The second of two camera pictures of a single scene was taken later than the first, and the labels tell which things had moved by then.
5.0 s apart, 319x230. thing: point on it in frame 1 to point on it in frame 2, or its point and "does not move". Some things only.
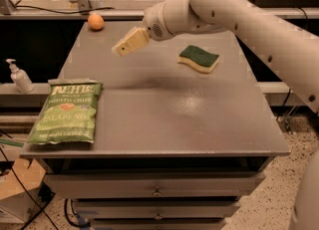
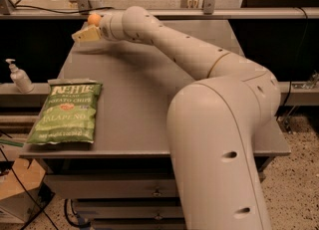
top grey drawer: [212, 185] does not move
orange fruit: [95, 21] does not move
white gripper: [156, 21] to [105, 30]
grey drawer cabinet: [186, 116] does not move
